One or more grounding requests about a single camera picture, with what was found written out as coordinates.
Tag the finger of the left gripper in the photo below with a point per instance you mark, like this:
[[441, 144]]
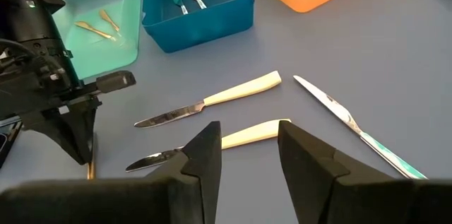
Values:
[[86, 128], [56, 132]]

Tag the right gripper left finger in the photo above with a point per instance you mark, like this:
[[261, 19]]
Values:
[[197, 181]]

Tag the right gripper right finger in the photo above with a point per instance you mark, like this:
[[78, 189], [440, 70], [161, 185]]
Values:
[[325, 188]]

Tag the gold table knife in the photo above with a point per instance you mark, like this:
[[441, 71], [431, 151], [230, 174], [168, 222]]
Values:
[[91, 171], [90, 29]]

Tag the teal plastic bin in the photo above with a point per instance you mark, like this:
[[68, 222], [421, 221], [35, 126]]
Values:
[[106, 54]]

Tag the dark blue plastic bin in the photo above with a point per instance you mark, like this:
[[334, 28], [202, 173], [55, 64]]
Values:
[[197, 33]]

